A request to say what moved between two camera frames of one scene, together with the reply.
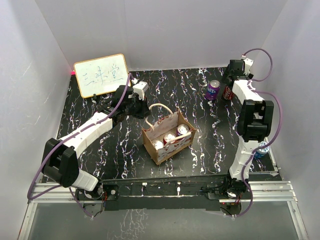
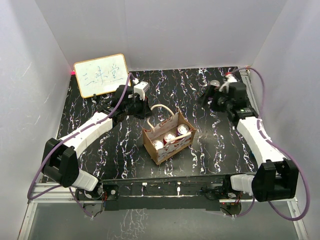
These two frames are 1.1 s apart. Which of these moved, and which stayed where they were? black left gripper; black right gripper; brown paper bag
Moved: black right gripper
Stayed: brown paper bag; black left gripper
